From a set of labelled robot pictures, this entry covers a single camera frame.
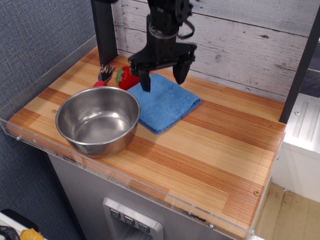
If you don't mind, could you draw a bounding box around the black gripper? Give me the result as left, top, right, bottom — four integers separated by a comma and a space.
128, 27, 197, 92

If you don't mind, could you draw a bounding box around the blue towel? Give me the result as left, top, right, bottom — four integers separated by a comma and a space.
128, 73, 201, 134

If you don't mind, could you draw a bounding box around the red toy strawberry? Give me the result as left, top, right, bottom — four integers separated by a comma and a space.
115, 66, 140, 90

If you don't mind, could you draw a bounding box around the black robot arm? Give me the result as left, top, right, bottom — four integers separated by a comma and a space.
128, 0, 197, 92

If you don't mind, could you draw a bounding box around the stainless steel bowl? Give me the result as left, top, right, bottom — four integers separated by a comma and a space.
55, 86, 140, 158

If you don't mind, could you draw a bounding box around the grey toy fridge cabinet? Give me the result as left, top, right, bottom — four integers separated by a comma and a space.
48, 154, 227, 240

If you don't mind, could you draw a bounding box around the silver dispenser button panel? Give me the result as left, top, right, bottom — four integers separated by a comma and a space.
102, 197, 165, 240

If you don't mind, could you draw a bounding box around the clear acrylic table guard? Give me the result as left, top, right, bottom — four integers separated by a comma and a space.
7, 49, 289, 240

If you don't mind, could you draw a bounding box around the white toy sink unit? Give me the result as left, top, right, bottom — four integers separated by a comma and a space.
271, 93, 320, 202

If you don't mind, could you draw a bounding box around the black and yellow object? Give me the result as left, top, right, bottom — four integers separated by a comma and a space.
0, 209, 46, 240

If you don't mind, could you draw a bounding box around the red-handled metal spork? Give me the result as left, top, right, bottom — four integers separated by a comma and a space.
93, 64, 115, 87

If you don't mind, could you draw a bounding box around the black left frame post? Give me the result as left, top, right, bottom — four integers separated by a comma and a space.
90, 0, 118, 65

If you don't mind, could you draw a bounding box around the black frame post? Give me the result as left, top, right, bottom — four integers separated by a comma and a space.
90, 0, 118, 65
279, 8, 320, 124

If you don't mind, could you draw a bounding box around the black right frame post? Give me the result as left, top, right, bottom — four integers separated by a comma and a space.
279, 8, 320, 124

